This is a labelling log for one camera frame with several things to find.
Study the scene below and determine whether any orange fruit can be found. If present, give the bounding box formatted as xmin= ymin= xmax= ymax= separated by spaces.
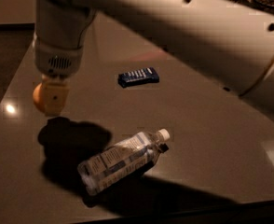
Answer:
xmin=33 ymin=84 xmax=45 ymax=113

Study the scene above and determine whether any clear plastic water bottle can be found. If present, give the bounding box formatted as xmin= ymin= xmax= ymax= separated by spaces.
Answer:
xmin=77 ymin=129 xmax=171 ymax=196

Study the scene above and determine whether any dark blue snack packet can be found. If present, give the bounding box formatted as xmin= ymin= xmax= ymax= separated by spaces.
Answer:
xmin=117 ymin=67 xmax=159 ymax=88

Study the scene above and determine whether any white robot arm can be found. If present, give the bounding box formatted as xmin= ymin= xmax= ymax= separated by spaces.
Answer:
xmin=34 ymin=0 xmax=274 ymax=120

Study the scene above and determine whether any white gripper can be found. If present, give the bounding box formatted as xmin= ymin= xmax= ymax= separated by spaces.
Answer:
xmin=34 ymin=40 xmax=83 ymax=116

